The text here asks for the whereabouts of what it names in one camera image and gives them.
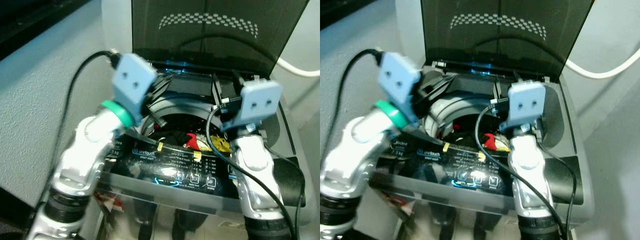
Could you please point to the dark glass washer lid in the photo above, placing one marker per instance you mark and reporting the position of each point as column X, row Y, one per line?
column 215, row 50
column 505, row 50

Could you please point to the red garment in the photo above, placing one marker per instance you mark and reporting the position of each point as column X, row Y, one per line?
column 490, row 142
column 191, row 141

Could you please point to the yellow garment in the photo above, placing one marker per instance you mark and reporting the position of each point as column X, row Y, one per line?
column 502, row 146
column 220, row 145

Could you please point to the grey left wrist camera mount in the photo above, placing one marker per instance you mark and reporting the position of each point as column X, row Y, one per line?
column 397, row 80
column 132, row 82

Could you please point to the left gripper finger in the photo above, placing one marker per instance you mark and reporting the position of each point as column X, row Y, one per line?
column 135, row 136
column 412, row 134
column 439, row 80
column 164, row 81

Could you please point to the black washer control panel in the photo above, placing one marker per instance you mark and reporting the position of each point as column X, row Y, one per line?
column 435, row 170
column 165, row 170

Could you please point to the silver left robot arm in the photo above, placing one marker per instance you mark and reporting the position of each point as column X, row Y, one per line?
column 350, row 160
column 85, row 160

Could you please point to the black ledge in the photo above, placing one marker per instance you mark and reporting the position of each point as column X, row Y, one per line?
column 340, row 10
column 30, row 20

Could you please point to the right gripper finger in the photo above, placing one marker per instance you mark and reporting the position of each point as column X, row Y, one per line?
column 238, row 80
column 217, row 92
column 519, row 78
column 498, row 92

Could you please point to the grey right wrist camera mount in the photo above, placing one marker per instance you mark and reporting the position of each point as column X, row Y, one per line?
column 525, row 105
column 260, row 102

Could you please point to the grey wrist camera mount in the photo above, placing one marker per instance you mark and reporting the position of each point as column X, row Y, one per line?
column 397, row 80
column 260, row 102
column 525, row 105
column 132, row 82

